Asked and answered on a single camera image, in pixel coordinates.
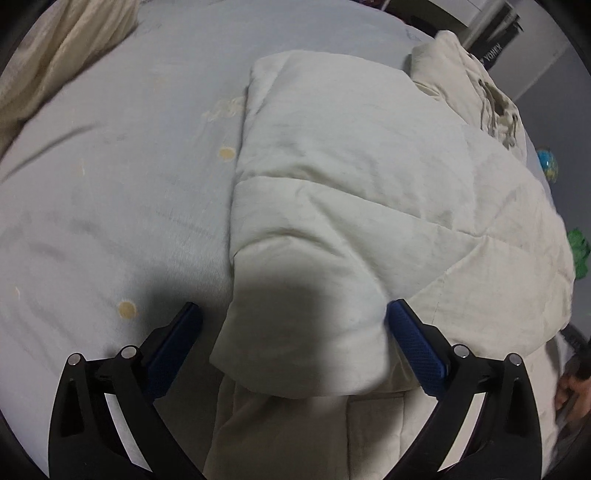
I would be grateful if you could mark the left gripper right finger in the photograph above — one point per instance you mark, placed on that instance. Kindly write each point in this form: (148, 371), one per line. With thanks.
(424, 346)

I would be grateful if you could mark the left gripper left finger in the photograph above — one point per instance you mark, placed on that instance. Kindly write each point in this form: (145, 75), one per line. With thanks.
(170, 345)

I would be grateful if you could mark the cream puffer down jacket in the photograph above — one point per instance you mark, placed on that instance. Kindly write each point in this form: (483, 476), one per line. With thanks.
(359, 184)

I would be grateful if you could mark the person's right hand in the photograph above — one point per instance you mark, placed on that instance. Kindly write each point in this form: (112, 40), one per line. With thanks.
(572, 398)

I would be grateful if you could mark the grey-blue bed sheet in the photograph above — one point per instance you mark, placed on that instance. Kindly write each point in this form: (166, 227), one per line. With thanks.
(116, 195)

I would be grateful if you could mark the blue globe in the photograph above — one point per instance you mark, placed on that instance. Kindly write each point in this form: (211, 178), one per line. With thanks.
(549, 164)

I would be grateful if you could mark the cream knitted blanket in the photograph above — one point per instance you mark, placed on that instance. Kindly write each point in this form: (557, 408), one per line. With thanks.
(68, 37)

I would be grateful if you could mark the black Yonex racket bag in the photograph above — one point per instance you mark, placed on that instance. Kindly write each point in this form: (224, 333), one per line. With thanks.
(496, 35)

